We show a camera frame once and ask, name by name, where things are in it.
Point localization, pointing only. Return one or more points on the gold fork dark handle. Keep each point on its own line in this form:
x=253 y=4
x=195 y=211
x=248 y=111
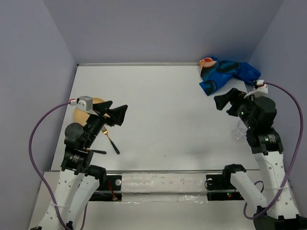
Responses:
x=105 y=131

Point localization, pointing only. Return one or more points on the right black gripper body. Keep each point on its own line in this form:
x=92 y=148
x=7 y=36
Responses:
x=242 y=106

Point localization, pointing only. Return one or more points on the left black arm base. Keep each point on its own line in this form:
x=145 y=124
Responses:
x=110 y=191

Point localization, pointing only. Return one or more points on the white taped front panel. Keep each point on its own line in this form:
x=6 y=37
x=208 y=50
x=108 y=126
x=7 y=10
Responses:
x=163 y=187

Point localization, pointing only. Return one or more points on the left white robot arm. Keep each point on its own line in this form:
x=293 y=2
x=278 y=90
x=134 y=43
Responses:
x=78 y=178

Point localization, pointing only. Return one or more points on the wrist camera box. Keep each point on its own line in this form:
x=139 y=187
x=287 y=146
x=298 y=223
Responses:
x=260 y=88
x=85 y=104

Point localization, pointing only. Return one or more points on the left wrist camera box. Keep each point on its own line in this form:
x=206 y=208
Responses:
x=85 y=104

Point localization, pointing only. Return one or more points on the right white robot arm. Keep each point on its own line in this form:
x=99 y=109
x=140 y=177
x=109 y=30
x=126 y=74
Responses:
x=258 y=114

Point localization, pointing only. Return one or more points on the blue Mickey placemat cloth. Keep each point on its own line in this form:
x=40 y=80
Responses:
x=217 y=73

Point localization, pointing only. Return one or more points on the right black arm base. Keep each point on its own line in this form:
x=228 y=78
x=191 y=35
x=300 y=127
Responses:
x=220 y=190

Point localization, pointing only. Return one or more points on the tan round plate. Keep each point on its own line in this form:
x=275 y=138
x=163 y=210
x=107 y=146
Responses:
x=81 y=116

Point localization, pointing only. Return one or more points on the clear plastic cup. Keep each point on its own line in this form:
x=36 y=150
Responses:
x=239 y=132

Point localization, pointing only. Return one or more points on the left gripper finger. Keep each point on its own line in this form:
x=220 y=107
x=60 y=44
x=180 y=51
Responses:
x=102 y=108
x=116 y=116

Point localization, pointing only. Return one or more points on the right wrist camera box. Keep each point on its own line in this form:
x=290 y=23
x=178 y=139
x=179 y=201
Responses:
x=260 y=88

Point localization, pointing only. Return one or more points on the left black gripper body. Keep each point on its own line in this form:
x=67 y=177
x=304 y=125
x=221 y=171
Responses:
x=95 y=122

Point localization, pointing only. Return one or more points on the gold knife dark handle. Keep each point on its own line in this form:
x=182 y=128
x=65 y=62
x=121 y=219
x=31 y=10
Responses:
x=96 y=151

